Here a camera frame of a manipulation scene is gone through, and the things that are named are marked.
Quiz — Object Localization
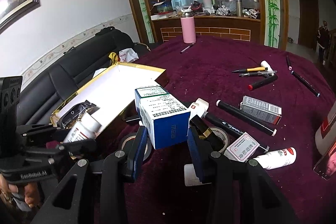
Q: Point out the white red-bordered plaster box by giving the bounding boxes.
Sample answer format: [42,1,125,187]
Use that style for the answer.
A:
[224,132,260,162]

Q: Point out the black tape roll red core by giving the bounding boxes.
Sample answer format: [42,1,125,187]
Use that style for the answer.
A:
[118,132,154,163]

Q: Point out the black gold perfume box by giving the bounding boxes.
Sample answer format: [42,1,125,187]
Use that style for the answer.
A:
[190,116,218,151]

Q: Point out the blue white medicine box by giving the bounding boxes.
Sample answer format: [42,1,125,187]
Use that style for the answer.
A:
[135,85,190,149]

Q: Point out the person's left hand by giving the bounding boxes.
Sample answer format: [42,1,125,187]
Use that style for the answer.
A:
[1,174,41,212]

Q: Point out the black leather sofa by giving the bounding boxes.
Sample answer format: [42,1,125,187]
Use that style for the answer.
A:
[17,27,149,126]

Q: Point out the black art marker printed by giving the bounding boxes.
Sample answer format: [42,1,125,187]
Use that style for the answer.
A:
[203,112,269,154]

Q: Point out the smartphone showing face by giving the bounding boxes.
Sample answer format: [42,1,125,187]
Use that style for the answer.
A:
[313,141,335,180]

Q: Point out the black marker white caps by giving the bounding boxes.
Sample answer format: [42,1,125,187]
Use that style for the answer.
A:
[216,100,277,136]

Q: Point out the grey silver carton box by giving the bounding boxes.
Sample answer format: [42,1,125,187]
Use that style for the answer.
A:
[240,96,282,125]

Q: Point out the large white jug red cap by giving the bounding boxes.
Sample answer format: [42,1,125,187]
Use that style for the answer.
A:
[315,102,336,155]

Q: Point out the gold-edged white storage box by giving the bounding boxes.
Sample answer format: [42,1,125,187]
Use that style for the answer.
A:
[50,62,167,135]

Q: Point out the open white small carton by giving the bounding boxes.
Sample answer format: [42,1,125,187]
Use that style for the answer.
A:
[188,98,209,119]

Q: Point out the black marker red cap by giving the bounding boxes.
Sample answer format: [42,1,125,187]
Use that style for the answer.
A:
[248,75,278,91]

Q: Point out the long thin black pen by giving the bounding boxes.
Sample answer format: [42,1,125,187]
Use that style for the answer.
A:
[291,71,321,98]

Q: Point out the grey clear pen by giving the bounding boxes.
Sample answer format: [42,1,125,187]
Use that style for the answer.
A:
[239,71,277,77]

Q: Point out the yellow black pen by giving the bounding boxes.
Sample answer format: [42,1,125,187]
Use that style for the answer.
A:
[232,67,268,73]

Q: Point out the white plastic bag red print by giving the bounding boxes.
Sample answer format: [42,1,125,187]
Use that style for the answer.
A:
[119,48,139,63]

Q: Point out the white small tube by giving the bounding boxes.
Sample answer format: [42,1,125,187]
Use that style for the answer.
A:
[260,60,273,72]

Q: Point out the short black pink pen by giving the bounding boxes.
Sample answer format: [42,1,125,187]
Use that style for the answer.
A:
[286,55,292,71]

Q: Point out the small pen near thermos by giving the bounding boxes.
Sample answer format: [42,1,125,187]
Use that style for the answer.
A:
[180,42,196,54]

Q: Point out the person in dark clothes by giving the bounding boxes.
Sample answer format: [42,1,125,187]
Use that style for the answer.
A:
[317,20,330,64]

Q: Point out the pink thermos bottle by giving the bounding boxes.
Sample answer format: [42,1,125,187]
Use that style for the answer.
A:
[181,9,197,44]

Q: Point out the steel flask on counter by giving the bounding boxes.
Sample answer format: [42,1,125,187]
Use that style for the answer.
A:
[235,0,243,17]

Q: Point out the white tumbler green handle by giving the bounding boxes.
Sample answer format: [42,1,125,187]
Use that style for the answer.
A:
[203,0,215,14]

